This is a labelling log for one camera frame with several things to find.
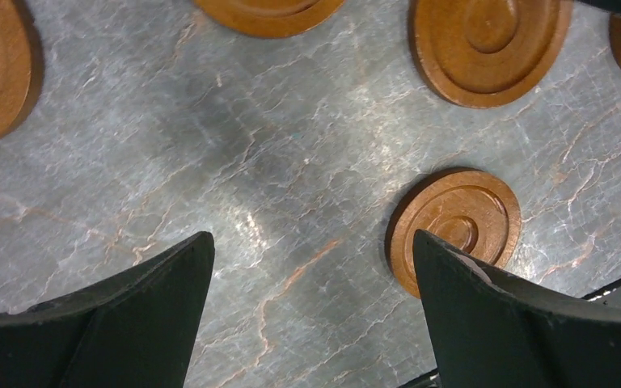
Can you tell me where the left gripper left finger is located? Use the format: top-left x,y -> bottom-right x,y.
0,232 -> 215,387

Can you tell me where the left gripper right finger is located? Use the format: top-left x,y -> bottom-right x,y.
413,230 -> 621,387

